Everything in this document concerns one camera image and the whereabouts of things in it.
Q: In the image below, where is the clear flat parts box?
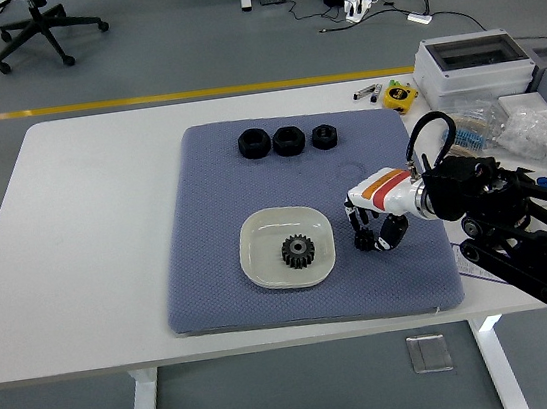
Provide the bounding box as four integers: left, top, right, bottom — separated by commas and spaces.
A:
496, 90, 547, 125

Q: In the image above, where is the black office chair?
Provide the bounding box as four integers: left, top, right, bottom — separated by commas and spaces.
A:
0, 0, 114, 77

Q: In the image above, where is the grey electrical enclosure box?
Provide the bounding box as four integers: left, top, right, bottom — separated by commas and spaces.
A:
406, 23, 541, 119

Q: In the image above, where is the clear floor outlet cover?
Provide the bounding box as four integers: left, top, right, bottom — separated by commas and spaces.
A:
404, 331, 455, 376

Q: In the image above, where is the white power strip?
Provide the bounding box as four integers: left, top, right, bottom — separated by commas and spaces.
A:
342, 0, 376, 24

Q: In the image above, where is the large black gear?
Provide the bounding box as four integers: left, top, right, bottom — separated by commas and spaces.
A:
279, 231, 319, 274

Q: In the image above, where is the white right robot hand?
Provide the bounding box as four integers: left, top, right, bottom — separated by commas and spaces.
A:
338, 163, 431, 258

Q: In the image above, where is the roll of blue resistors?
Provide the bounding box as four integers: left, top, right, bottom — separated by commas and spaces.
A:
436, 110, 493, 161

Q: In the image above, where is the plastic bag of white parts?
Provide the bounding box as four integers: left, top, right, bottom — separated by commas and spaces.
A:
487, 102, 547, 176

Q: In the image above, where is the large black hex nut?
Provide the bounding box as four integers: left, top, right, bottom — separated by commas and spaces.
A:
234, 124, 273, 163
270, 123, 307, 159

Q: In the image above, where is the small black gear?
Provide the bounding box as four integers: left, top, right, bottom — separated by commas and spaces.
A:
353, 228, 380, 255

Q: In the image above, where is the white power adapter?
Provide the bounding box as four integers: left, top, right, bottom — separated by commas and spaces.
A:
406, 9, 434, 27

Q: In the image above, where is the yellow tape measure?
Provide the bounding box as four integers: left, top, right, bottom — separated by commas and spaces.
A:
379, 82, 423, 118

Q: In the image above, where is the white square plate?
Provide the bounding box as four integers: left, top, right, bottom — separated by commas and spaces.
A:
232, 199, 340, 296

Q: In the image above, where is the small black hex nut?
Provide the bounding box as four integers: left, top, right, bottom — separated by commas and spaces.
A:
309, 123, 341, 151

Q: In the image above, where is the blue-grey quilted mat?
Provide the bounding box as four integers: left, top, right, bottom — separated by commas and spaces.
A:
142, 92, 468, 349

